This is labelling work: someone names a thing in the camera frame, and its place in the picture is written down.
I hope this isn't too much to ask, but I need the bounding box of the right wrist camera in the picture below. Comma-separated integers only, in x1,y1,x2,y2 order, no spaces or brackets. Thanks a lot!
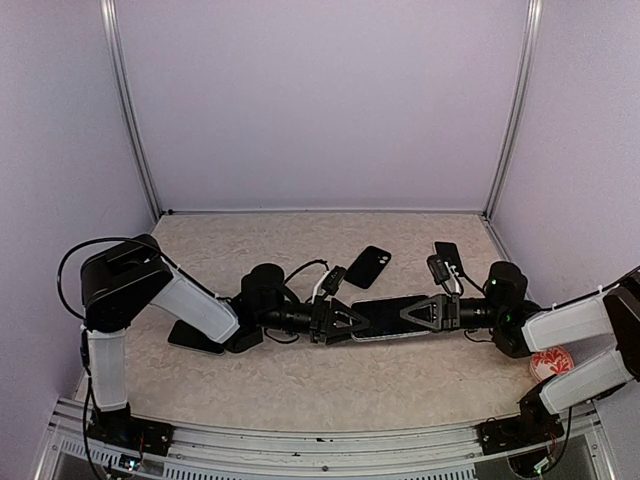
426,254,464,296

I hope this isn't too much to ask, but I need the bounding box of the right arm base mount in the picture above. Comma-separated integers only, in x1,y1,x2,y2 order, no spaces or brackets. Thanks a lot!
476,400,565,455

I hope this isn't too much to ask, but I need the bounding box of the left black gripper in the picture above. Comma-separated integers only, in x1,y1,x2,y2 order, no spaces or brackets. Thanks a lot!
259,295,371,345

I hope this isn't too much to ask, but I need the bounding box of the aluminium front rail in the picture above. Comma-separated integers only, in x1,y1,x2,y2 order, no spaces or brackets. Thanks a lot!
30,403,618,479

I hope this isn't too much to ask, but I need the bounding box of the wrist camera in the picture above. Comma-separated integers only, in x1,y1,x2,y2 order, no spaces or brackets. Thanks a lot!
311,266,347,302
426,254,464,296

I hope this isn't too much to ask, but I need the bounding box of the black phone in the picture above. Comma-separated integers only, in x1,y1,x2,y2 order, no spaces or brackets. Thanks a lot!
167,320,225,355
350,295,431,337
433,241,464,271

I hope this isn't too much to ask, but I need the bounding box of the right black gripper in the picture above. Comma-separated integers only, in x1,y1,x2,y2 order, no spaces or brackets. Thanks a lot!
400,291,505,332

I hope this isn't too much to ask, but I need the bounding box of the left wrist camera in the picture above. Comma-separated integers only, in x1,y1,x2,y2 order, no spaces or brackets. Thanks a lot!
311,266,347,302

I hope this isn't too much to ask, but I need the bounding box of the aluminium corner post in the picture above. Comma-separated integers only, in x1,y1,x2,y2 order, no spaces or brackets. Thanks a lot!
483,0,544,223
100,0,163,222

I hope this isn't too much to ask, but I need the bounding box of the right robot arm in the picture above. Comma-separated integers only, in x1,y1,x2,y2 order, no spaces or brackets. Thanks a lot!
400,242,639,444

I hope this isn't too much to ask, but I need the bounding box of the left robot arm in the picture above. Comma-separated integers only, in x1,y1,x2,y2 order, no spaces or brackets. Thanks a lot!
75,234,370,445

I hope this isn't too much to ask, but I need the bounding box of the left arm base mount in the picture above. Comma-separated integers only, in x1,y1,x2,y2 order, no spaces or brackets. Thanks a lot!
83,395,174,457

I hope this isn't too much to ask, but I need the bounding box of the dark phone case underneath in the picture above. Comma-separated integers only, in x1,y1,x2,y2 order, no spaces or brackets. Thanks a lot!
344,245,392,290

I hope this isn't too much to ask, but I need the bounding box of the red white patterned coaster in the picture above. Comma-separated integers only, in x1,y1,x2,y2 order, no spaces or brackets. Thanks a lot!
530,346,575,383

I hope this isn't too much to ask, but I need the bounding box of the left aluminium corner post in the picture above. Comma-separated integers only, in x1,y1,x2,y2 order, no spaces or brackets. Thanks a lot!
100,0,163,222

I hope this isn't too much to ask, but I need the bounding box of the right aluminium corner post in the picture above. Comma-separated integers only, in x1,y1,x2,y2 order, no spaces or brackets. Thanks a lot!
483,0,544,223

